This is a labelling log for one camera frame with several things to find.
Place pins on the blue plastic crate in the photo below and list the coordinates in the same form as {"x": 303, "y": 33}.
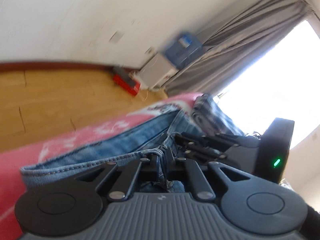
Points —
{"x": 184, "y": 50}

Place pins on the white cardboard box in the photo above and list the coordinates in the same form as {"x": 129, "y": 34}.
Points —
{"x": 156, "y": 72}

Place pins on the red box on floor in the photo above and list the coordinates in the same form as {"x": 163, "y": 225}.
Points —
{"x": 125, "y": 81}

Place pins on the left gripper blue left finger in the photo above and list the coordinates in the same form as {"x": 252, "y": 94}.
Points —
{"x": 133, "y": 176}

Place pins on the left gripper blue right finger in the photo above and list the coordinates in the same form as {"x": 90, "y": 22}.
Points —
{"x": 190, "y": 174}

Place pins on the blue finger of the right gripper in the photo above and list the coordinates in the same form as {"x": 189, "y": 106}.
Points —
{"x": 204, "y": 155}
{"x": 201, "y": 143}

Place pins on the plaid checked shirt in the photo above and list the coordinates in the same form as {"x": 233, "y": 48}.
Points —
{"x": 211, "y": 119}

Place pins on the blue denim jeans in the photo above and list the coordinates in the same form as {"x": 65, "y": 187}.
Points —
{"x": 155, "y": 136}

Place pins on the red floral blanket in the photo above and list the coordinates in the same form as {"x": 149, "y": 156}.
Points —
{"x": 12, "y": 186}

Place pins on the grey beige curtain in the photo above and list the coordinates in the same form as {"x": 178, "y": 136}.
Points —
{"x": 232, "y": 45}

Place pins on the black camera box green light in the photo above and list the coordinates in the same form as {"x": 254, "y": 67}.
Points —
{"x": 273, "y": 151}

